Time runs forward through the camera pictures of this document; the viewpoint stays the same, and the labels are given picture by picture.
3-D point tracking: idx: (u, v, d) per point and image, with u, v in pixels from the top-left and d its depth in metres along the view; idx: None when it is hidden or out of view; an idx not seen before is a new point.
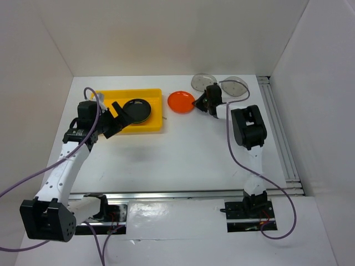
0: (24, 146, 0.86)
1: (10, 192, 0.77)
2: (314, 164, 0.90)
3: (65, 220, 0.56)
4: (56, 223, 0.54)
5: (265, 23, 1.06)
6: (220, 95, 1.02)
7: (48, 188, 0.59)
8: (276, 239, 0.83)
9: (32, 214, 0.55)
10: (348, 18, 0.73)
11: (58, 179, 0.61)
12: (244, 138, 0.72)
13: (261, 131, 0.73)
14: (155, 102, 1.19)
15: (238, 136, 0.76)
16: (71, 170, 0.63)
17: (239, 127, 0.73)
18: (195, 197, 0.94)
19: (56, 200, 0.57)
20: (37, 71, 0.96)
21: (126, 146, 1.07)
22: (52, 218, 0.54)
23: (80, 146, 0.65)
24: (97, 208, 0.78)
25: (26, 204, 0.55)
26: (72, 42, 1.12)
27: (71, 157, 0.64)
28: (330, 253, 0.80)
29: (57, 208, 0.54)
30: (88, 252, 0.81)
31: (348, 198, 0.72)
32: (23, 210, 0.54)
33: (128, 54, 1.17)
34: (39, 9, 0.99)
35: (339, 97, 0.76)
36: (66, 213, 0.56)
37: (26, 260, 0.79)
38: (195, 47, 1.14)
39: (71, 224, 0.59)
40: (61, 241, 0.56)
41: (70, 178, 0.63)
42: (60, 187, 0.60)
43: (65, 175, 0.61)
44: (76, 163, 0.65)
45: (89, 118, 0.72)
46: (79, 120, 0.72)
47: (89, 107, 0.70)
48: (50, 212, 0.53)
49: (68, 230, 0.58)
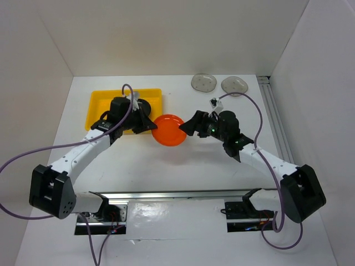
0: (24, 146, 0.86)
1: (10, 193, 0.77)
2: (314, 165, 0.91)
3: (65, 197, 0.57)
4: (57, 196, 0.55)
5: (265, 23, 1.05)
6: (236, 126, 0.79)
7: (63, 161, 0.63)
8: (275, 246, 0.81)
9: (41, 180, 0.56)
10: (349, 19, 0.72)
11: (74, 156, 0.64)
12: (303, 215, 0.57)
13: (320, 201, 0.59)
14: (155, 102, 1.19)
15: (289, 209, 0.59)
16: (88, 153, 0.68)
17: (296, 204, 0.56)
18: (195, 197, 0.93)
19: (67, 173, 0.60)
20: (36, 71, 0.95)
21: (126, 146, 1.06)
22: (56, 189, 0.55)
23: (103, 136, 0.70)
24: (97, 207, 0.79)
25: (38, 169, 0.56)
26: (72, 42, 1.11)
27: (92, 142, 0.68)
28: (329, 252, 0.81)
29: (64, 182, 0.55)
30: (88, 253, 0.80)
31: (348, 198, 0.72)
32: (35, 173, 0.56)
33: (128, 53, 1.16)
34: (38, 8, 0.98)
35: (339, 98, 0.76)
36: (69, 189, 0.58)
37: (26, 260, 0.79)
38: (196, 47, 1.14)
39: (70, 204, 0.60)
40: (56, 216, 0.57)
41: (85, 160, 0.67)
42: (74, 163, 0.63)
43: (81, 154, 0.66)
44: (94, 149, 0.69)
45: (118, 114, 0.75)
46: (110, 113, 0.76)
47: (121, 104, 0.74)
48: (57, 183, 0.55)
49: (65, 209, 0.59)
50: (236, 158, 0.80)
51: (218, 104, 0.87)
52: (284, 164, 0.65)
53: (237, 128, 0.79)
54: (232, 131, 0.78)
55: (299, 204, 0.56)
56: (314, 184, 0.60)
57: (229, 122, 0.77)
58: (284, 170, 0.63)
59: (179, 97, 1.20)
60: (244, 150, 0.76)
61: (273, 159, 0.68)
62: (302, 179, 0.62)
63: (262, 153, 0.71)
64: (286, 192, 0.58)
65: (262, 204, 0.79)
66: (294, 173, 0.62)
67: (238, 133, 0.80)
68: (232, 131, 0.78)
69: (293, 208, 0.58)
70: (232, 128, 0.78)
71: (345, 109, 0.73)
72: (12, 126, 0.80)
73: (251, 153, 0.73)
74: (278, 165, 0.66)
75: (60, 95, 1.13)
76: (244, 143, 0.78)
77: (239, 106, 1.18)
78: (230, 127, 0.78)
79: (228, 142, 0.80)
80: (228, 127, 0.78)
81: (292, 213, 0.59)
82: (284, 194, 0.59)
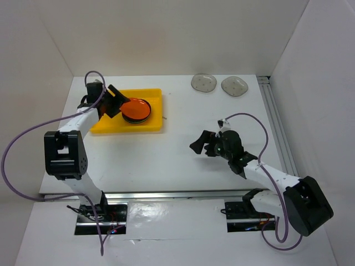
0: (24, 146, 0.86)
1: (10, 194, 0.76)
2: (314, 164, 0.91)
3: (81, 151, 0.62)
4: (74, 148, 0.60)
5: (265, 22, 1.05)
6: (240, 146, 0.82)
7: (67, 126, 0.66)
8: (272, 247, 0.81)
9: (54, 142, 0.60)
10: (349, 19, 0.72)
11: (76, 121, 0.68)
12: (310, 228, 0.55)
13: (327, 214, 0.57)
14: (155, 102, 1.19)
15: (296, 222, 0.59)
16: (86, 121, 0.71)
17: (302, 218, 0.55)
18: (195, 197, 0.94)
19: (79, 130, 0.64)
20: (36, 70, 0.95)
21: (126, 146, 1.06)
22: (71, 144, 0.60)
23: (91, 109, 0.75)
24: (99, 198, 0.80)
25: (49, 133, 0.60)
26: (72, 42, 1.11)
27: (87, 112, 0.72)
28: (329, 252, 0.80)
29: (77, 134, 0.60)
30: (88, 252, 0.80)
31: (348, 198, 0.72)
32: (47, 138, 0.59)
33: (128, 52, 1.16)
34: (37, 7, 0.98)
35: (339, 98, 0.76)
36: (81, 144, 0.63)
37: (26, 260, 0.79)
38: (195, 47, 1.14)
39: (84, 162, 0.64)
40: (77, 172, 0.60)
41: (84, 128, 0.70)
42: (77, 126, 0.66)
43: (81, 120, 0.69)
44: (89, 119, 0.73)
45: (96, 93, 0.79)
46: (89, 96, 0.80)
47: (96, 84, 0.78)
48: (70, 137, 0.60)
49: (82, 165, 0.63)
50: (241, 174, 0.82)
51: (225, 124, 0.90)
52: (287, 177, 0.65)
53: (239, 147, 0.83)
54: (235, 149, 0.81)
55: (304, 218, 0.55)
56: (318, 196, 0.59)
57: (233, 141, 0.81)
58: (287, 183, 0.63)
59: (179, 97, 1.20)
60: (248, 166, 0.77)
61: (276, 174, 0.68)
62: (306, 192, 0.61)
63: (265, 168, 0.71)
64: (288, 203, 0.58)
65: (262, 206, 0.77)
66: (297, 184, 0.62)
67: (242, 150, 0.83)
68: (236, 149, 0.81)
69: (300, 221, 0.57)
70: (235, 146, 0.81)
71: (345, 108, 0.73)
72: (11, 126, 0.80)
73: (254, 169, 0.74)
74: (280, 178, 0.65)
75: (60, 95, 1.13)
76: (248, 159, 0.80)
77: (239, 106, 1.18)
78: (233, 146, 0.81)
79: (232, 159, 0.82)
80: (232, 144, 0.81)
81: (299, 226, 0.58)
82: (289, 207, 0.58)
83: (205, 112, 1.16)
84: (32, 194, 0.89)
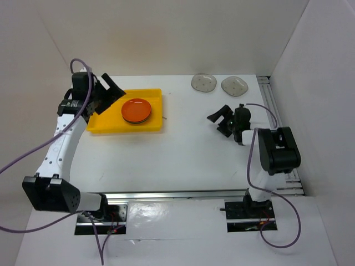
0: (24, 145, 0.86)
1: (10, 193, 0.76)
2: (314, 164, 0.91)
3: (69, 193, 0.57)
4: (60, 196, 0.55)
5: (265, 23, 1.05)
6: (247, 121, 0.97)
7: (48, 163, 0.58)
8: (268, 244, 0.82)
9: (35, 190, 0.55)
10: (349, 18, 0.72)
11: (57, 153, 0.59)
12: (273, 163, 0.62)
13: (294, 158, 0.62)
14: (155, 102, 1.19)
15: (264, 160, 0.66)
16: (70, 146, 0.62)
17: (267, 149, 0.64)
18: (195, 197, 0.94)
19: (59, 173, 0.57)
20: (36, 70, 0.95)
21: (126, 146, 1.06)
22: (56, 193, 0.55)
23: (76, 119, 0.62)
24: (97, 205, 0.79)
25: (28, 180, 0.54)
26: (72, 42, 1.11)
27: (67, 131, 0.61)
28: (329, 253, 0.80)
29: (60, 185, 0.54)
30: (88, 252, 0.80)
31: (348, 198, 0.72)
32: (26, 187, 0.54)
33: (128, 53, 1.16)
34: (37, 7, 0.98)
35: (339, 97, 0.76)
36: (69, 186, 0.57)
37: (25, 260, 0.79)
38: (195, 47, 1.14)
39: (75, 196, 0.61)
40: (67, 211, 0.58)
41: (69, 153, 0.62)
42: (60, 162, 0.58)
43: (64, 149, 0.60)
44: (74, 137, 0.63)
45: (84, 88, 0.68)
46: (75, 91, 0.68)
47: (83, 76, 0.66)
48: (53, 188, 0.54)
49: (73, 201, 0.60)
50: (239, 142, 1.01)
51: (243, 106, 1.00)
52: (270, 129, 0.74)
53: (247, 121, 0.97)
54: (241, 122, 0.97)
55: (269, 149, 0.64)
56: (290, 143, 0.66)
57: (242, 113, 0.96)
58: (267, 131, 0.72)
59: (179, 97, 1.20)
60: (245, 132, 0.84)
61: None
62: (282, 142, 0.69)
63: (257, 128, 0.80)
64: (261, 139, 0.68)
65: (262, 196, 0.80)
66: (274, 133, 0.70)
67: (248, 124, 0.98)
68: (242, 122, 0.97)
69: (266, 154, 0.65)
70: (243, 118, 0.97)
71: (345, 108, 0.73)
72: (11, 126, 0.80)
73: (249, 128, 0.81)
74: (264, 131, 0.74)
75: (60, 94, 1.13)
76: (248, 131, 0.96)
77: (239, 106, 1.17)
78: (241, 118, 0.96)
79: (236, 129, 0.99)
80: (239, 117, 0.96)
81: (266, 165, 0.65)
82: (260, 144, 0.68)
83: (205, 112, 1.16)
84: None
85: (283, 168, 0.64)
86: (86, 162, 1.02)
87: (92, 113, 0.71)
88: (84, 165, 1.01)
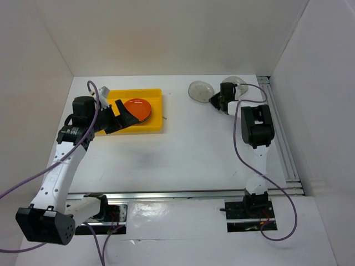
0: (24, 146, 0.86)
1: (10, 194, 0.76)
2: (314, 164, 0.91)
3: (63, 224, 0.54)
4: (52, 229, 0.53)
5: (265, 23, 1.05)
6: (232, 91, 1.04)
7: (43, 194, 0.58)
8: (277, 241, 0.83)
9: (29, 221, 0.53)
10: (349, 19, 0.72)
11: (54, 184, 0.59)
12: (251, 136, 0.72)
13: (269, 132, 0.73)
14: (155, 102, 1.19)
15: (244, 134, 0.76)
16: (67, 174, 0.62)
17: (247, 125, 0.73)
18: (195, 197, 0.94)
19: (53, 205, 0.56)
20: (36, 71, 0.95)
21: (126, 146, 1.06)
22: (49, 224, 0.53)
23: (75, 149, 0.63)
24: (97, 209, 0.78)
25: (22, 211, 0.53)
26: (72, 42, 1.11)
27: (66, 160, 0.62)
28: (330, 253, 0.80)
29: (54, 215, 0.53)
30: (88, 252, 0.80)
31: (348, 198, 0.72)
32: (21, 217, 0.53)
33: (128, 53, 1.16)
34: (37, 8, 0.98)
35: (339, 97, 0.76)
36: (64, 216, 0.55)
37: (25, 261, 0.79)
38: (195, 47, 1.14)
39: (71, 227, 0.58)
40: (61, 245, 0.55)
41: (66, 183, 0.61)
42: (56, 193, 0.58)
43: (60, 179, 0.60)
44: (71, 166, 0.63)
45: (84, 114, 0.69)
46: (75, 117, 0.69)
47: (84, 103, 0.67)
48: (46, 219, 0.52)
49: (67, 233, 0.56)
50: (225, 112, 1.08)
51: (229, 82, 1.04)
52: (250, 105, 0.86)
53: (231, 92, 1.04)
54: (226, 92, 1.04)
55: (249, 125, 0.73)
56: (267, 118, 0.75)
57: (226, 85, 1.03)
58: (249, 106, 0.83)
59: (180, 97, 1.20)
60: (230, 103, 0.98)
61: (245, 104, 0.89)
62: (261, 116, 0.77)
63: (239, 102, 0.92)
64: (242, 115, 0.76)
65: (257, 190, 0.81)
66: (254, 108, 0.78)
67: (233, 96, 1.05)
68: (227, 93, 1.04)
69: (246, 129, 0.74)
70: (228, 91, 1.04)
71: (345, 108, 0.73)
72: (11, 127, 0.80)
73: (233, 103, 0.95)
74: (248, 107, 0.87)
75: (60, 95, 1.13)
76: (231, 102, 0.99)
77: None
78: (226, 89, 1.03)
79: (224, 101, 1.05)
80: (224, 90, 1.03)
81: (245, 138, 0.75)
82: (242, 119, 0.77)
83: (205, 112, 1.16)
84: (32, 194, 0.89)
85: (260, 141, 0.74)
86: (86, 161, 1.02)
87: (92, 139, 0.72)
88: (84, 165, 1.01)
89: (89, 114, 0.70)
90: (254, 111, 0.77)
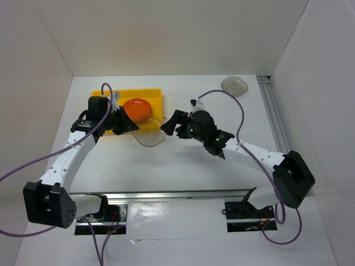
0: (24, 146, 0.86)
1: (10, 194, 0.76)
2: (314, 164, 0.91)
3: (65, 206, 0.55)
4: (56, 208, 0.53)
5: (265, 24, 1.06)
6: (213, 126, 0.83)
7: (52, 172, 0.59)
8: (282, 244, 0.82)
9: (35, 197, 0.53)
10: (348, 19, 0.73)
11: (62, 165, 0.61)
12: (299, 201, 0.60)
13: (311, 182, 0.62)
14: (155, 101, 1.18)
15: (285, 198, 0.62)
16: (76, 158, 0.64)
17: (291, 191, 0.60)
18: (195, 197, 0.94)
19: (59, 183, 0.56)
20: (36, 70, 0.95)
21: (126, 147, 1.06)
22: (54, 202, 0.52)
23: (87, 137, 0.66)
24: (97, 208, 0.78)
25: (29, 187, 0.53)
26: (72, 43, 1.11)
27: (77, 145, 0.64)
28: (330, 253, 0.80)
29: (60, 193, 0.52)
30: (88, 252, 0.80)
31: (348, 198, 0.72)
32: (27, 191, 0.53)
33: (128, 53, 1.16)
34: (38, 8, 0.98)
35: (339, 97, 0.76)
36: (67, 198, 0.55)
37: (25, 260, 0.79)
38: (194, 47, 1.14)
39: (71, 211, 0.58)
40: (61, 226, 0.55)
41: (74, 167, 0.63)
42: (64, 172, 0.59)
43: (69, 161, 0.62)
44: (80, 153, 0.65)
45: (98, 111, 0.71)
46: (89, 112, 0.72)
47: (99, 101, 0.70)
48: (52, 196, 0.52)
49: (68, 217, 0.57)
50: (220, 155, 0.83)
51: (197, 104, 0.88)
52: (271, 154, 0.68)
53: (212, 127, 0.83)
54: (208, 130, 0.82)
55: (293, 190, 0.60)
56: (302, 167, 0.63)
57: (204, 121, 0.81)
58: (272, 161, 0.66)
59: (179, 97, 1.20)
60: (227, 147, 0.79)
61: (259, 152, 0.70)
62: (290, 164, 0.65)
63: (246, 147, 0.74)
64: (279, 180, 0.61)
65: (262, 201, 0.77)
66: (277, 168, 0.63)
67: (216, 131, 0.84)
68: (209, 129, 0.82)
69: (288, 194, 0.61)
70: (208, 127, 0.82)
71: (345, 108, 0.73)
72: (11, 126, 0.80)
73: (235, 149, 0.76)
74: (265, 157, 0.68)
75: (60, 95, 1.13)
76: (224, 139, 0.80)
77: (239, 106, 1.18)
78: (206, 126, 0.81)
79: (207, 142, 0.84)
80: (204, 126, 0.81)
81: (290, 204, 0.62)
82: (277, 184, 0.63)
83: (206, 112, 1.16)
84: None
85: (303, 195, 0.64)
86: (86, 161, 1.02)
87: (101, 134, 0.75)
88: (84, 165, 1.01)
89: (102, 111, 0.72)
90: (281, 173, 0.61)
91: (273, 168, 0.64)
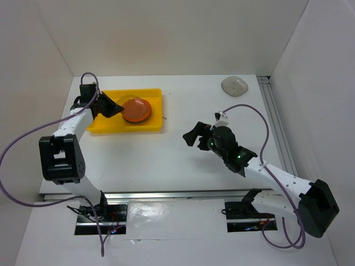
0: (24, 145, 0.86)
1: (10, 194, 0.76)
2: (314, 164, 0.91)
3: (77, 154, 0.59)
4: (71, 151, 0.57)
5: (265, 23, 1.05)
6: (234, 142, 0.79)
7: (62, 129, 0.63)
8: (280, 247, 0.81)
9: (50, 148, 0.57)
10: (349, 19, 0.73)
11: (71, 124, 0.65)
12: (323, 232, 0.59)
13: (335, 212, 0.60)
14: (155, 102, 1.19)
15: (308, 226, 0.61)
16: (81, 123, 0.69)
17: (317, 224, 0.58)
18: (195, 197, 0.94)
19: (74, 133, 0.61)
20: (36, 70, 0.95)
21: (126, 147, 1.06)
22: (68, 147, 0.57)
23: (86, 108, 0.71)
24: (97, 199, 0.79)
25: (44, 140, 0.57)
26: (72, 42, 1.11)
27: (80, 114, 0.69)
28: (330, 253, 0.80)
29: (73, 138, 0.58)
30: (87, 252, 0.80)
31: (348, 198, 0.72)
32: (42, 143, 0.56)
33: (128, 52, 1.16)
34: (38, 7, 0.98)
35: (339, 97, 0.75)
36: (79, 148, 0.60)
37: (25, 261, 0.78)
38: (195, 47, 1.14)
39: (81, 166, 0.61)
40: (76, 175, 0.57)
41: (80, 131, 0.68)
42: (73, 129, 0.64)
43: (76, 122, 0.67)
44: (84, 121, 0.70)
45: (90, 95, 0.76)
46: (81, 97, 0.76)
47: (89, 85, 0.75)
48: (66, 142, 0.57)
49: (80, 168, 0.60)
50: (240, 173, 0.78)
51: (222, 118, 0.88)
52: (297, 180, 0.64)
53: (233, 143, 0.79)
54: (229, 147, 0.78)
55: (318, 221, 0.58)
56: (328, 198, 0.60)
57: (225, 137, 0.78)
58: (298, 189, 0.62)
59: (179, 97, 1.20)
60: (248, 167, 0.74)
61: (284, 177, 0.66)
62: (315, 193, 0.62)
63: (270, 169, 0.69)
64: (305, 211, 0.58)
65: (266, 208, 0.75)
66: (303, 198, 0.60)
67: (237, 147, 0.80)
68: (229, 146, 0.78)
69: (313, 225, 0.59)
70: (229, 143, 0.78)
71: (345, 107, 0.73)
72: (11, 126, 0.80)
73: (258, 170, 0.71)
74: (290, 183, 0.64)
75: (60, 95, 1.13)
76: (246, 157, 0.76)
77: (239, 106, 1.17)
78: (227, 142, 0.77)
79: (228, 157, 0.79)
80: (225, 142, 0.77)
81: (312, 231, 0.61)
82: (300, 212, 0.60)
83: (206, 112, 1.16)
84: (32, 194, 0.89)
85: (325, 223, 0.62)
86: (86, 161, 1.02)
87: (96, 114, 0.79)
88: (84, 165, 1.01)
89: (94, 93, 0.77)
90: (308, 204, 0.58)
91: (299, 197, 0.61)
